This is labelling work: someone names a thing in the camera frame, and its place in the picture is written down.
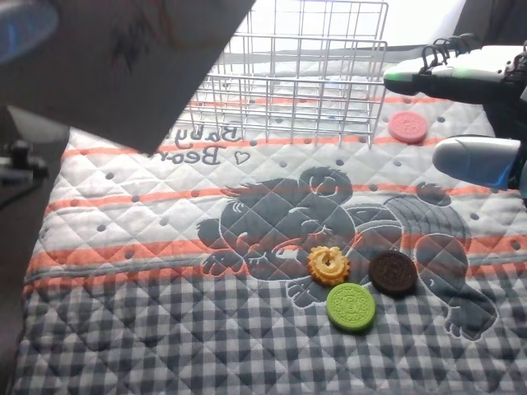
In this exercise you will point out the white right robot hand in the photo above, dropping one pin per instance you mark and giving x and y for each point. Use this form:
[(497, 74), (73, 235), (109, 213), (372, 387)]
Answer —
[(510, 115)]

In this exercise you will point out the beige book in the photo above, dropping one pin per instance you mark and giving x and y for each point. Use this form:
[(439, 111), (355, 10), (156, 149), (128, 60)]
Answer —
[(103, 61)]

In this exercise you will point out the pink toy cookie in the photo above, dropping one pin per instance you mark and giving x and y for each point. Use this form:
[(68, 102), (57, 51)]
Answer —
[(407, 126)]

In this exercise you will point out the brown toy sandwich cookie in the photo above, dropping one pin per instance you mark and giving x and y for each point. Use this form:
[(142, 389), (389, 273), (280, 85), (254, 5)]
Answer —
[(393, 271)]

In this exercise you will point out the yellow toy butter cookie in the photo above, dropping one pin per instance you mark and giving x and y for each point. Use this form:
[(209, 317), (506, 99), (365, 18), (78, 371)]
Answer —
[(321, 269)]

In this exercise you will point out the green toy sandwich cookie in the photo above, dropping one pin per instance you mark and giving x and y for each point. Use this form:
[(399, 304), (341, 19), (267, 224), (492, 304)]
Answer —
[(350, 306)]

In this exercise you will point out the grey quilt with bear print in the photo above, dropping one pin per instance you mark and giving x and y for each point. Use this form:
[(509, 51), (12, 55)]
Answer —
[(164, 329)]

